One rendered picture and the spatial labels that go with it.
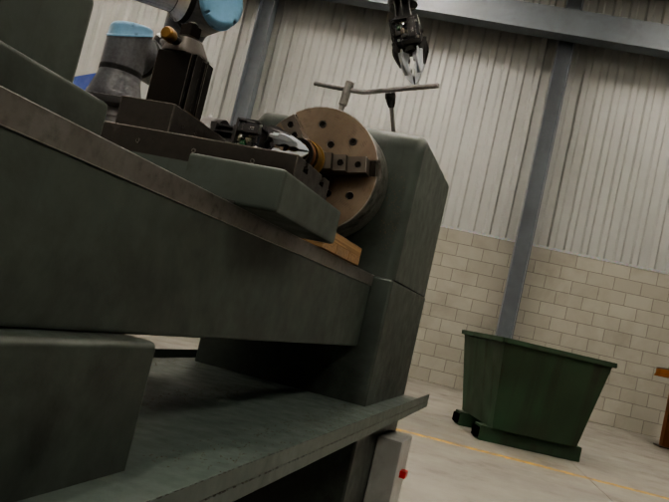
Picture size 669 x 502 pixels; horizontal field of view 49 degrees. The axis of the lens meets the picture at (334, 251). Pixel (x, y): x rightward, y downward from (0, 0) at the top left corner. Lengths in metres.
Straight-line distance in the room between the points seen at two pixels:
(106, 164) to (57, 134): 0.08
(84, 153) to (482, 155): 11.47
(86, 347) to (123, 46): 1.48
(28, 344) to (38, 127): 0.18
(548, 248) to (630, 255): 1.24
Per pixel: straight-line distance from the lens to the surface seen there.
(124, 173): 0.77
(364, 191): 1.77
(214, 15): 1.73
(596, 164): 12.29
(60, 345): 0.69
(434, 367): 11.68
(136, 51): 2.13
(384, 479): 2.18
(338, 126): 1.83
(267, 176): 1.00
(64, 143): 0.69
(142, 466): 0.89
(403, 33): 1.89
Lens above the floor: 0.76
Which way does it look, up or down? 4 degrees up
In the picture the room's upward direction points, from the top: 13 degrees clockwise
